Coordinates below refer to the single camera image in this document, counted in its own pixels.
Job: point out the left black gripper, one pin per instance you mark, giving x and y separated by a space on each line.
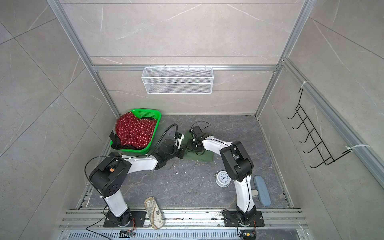
182 153

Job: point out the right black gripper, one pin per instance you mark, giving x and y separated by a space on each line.
190 145

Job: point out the green skirt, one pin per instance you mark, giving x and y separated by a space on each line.
206 156

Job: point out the red polka dot skirt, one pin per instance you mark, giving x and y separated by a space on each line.
134 133

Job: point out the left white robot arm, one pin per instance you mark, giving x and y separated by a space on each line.
108 177

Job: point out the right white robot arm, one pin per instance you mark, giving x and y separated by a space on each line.
238 166

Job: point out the green plastic basket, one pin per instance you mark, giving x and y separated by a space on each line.
140 113

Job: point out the white round clock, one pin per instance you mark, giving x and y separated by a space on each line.
223 179

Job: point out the patterned beige shoe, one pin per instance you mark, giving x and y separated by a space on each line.
156 217

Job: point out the beige small remote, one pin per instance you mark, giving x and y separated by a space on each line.
254 193

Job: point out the blue grey insole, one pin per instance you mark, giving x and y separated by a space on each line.
263 193

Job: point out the white wire mesh basket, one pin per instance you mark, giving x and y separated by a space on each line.
178 80

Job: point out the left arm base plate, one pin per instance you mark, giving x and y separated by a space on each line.
132 219

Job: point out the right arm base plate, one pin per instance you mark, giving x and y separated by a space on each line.
237 218

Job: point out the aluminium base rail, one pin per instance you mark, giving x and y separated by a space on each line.
208 224

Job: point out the black wall hook rack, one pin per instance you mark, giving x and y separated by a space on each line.
313 136

